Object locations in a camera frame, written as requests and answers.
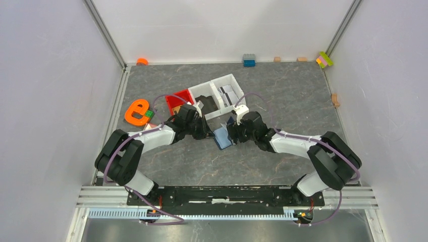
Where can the black wallets in bin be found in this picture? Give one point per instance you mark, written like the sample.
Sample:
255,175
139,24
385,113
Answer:
209,104

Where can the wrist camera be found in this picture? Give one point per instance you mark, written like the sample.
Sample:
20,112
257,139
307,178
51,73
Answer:
240,111
197,106

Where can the red bin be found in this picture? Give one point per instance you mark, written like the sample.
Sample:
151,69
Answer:
178,98

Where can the tan object in red bin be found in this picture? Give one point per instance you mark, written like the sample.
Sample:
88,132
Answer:
176,110

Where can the curved wooden block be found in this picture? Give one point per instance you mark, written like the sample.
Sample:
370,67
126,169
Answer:
334,99

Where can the green toy block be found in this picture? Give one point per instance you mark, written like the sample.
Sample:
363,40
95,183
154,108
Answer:
149,114

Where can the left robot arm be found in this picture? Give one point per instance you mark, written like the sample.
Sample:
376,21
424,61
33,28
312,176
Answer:
120,156

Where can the multicolour brick stack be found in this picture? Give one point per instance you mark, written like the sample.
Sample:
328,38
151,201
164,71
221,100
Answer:
323,60

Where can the pink white small box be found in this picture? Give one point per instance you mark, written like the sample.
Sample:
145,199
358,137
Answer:
150,126

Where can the blue grey toy brick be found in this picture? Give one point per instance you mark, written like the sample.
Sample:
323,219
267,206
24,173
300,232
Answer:
249,60

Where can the white cards in bin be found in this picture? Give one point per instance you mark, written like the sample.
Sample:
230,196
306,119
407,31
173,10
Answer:
228,95

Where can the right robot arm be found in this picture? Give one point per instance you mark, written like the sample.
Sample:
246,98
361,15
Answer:
334,161

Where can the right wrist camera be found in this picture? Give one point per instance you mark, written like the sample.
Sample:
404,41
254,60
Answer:
240,111

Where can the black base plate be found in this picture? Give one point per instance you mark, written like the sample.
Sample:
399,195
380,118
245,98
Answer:
174,196

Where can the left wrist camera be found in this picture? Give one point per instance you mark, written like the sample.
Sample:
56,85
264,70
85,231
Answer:
197,106

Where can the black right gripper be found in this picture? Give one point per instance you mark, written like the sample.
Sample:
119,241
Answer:
234,129

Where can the orange letter-shaped toy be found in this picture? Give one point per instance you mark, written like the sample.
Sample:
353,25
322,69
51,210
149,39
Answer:
135,114

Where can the white bin with cards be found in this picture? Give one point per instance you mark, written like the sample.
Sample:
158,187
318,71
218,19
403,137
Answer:
222,81

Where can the white bin with wallets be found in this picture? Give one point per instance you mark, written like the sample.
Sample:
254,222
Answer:
205,89

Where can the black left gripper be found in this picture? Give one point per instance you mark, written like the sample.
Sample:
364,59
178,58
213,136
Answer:
206,131

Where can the blue card holder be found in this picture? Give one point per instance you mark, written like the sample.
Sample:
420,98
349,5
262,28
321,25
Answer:
222,135

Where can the orange round toy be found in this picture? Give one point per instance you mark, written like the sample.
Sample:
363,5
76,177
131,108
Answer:
142,62

